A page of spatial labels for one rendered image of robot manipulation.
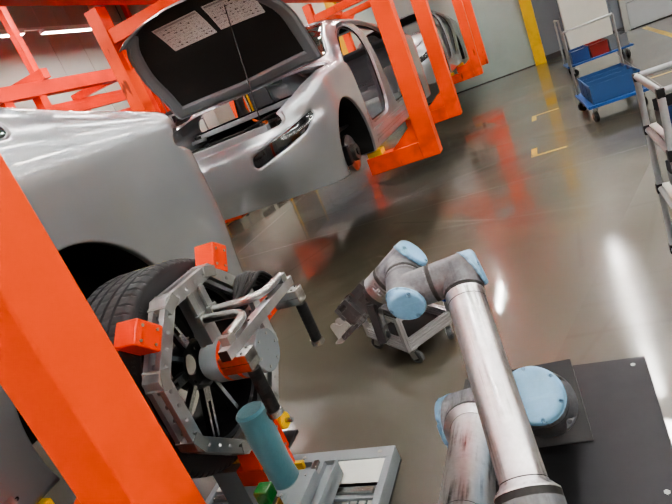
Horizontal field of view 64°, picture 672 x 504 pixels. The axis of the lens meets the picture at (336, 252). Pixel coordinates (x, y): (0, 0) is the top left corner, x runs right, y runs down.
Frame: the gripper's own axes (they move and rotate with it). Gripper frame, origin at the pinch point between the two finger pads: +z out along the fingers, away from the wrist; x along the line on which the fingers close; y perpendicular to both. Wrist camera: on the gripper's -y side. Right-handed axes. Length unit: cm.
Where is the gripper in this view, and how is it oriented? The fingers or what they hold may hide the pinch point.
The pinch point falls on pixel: (340, 342)
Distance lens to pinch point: 156.1
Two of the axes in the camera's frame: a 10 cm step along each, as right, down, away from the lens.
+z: -5.5, 6.8, 4.9
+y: -7.4, -6.7, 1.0
